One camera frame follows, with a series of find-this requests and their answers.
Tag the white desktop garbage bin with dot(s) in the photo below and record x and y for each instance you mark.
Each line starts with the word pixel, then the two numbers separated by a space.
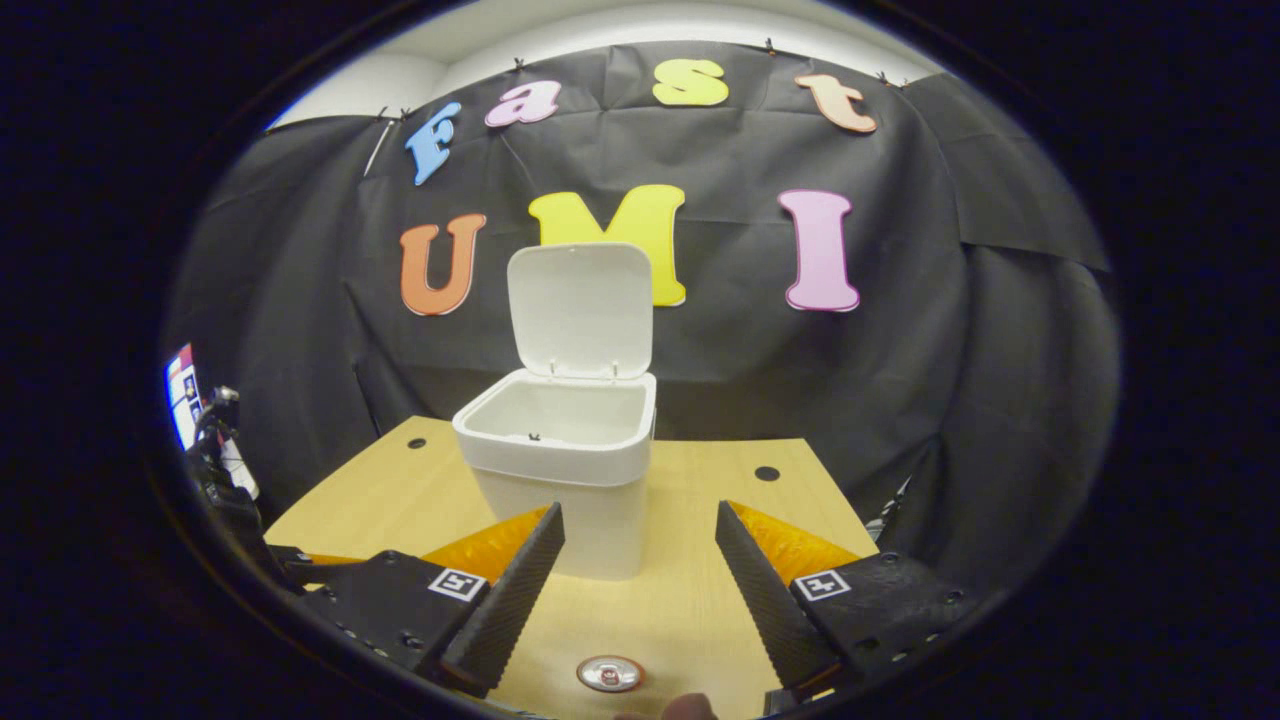
pixel 580 320

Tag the wooden desktop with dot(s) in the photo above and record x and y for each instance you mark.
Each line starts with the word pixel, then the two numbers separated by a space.
pixel 680 600

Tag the black backdrop cloth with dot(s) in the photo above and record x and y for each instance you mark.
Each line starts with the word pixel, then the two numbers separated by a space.
pixel 800 380

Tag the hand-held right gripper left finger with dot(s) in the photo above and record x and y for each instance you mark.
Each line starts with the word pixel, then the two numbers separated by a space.
pixel 510 610

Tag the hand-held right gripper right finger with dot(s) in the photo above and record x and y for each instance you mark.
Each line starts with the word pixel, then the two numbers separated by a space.
pixel 760 610

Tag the computer monitor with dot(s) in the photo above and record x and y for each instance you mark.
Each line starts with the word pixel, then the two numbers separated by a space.
pixel 185 400

